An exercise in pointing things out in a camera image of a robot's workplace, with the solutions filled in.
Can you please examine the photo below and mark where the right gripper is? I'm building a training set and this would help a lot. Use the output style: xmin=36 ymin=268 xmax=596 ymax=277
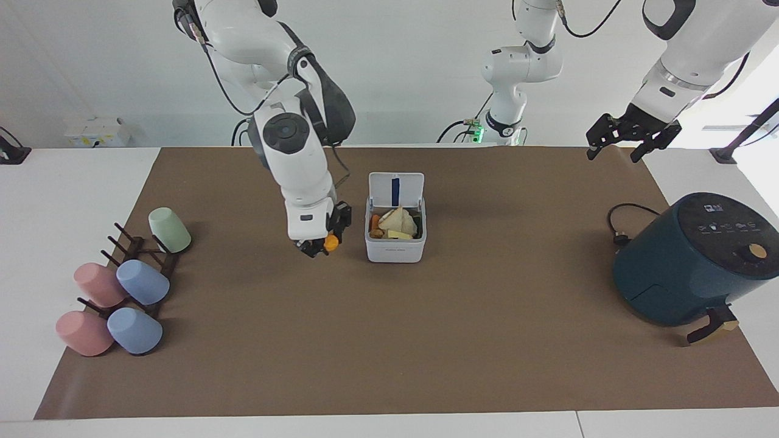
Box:
xmin=296 ymin=201 xmax=353 ymax=259

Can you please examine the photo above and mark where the white box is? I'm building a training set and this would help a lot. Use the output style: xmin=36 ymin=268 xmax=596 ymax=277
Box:
xmin=63 ymin=117 xmax=132 ymax=149

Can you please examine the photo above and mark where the dark wooden cup rack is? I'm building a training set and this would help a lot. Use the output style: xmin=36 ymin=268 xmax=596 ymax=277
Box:
xmin=77 ymin=222 xmax=181 ymax=321

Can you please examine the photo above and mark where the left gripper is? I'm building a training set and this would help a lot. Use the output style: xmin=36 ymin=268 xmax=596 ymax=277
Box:
xmin=586 ymin=103 xmax=683 ymax=164

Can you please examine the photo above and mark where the pink cup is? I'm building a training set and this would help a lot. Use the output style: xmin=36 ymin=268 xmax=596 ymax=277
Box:
xmin=73 ymin=262 xmax=129 ymax=308
xmin=55 ymin=310 xmax=115 ymax=358

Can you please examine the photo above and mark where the white trash bin with lid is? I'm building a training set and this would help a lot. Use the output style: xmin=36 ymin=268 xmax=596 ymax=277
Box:
xmin=364 ymin=172 xmax=427 ymax=263

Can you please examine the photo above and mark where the dark teal air fryer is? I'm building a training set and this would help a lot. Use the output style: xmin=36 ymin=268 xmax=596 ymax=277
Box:
xmin=612 ymin=192 xmax=779 ymax=348

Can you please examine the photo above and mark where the black air fryer power cable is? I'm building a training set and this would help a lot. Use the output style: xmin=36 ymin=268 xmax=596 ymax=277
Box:
xmin=607 ymin=203 xmax=662 ymax=248

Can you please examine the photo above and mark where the black stand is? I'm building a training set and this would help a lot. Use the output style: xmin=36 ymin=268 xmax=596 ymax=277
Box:
xmin=0 ymin=126 xmax=33 ymax=166
xmin=710 ymin=97 xmax=779 ymax=165

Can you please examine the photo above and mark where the pale green cup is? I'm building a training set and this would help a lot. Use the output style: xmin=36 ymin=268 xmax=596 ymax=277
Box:
xmin=148 ymin=207 xmax=192 ymax=254

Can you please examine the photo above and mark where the blue cup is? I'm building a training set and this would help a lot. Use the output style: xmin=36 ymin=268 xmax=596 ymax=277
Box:
xmin=116 ymin=259 xmax=171 ymax=307
xmin=107 ymin=307 xmax=164 ymax=356

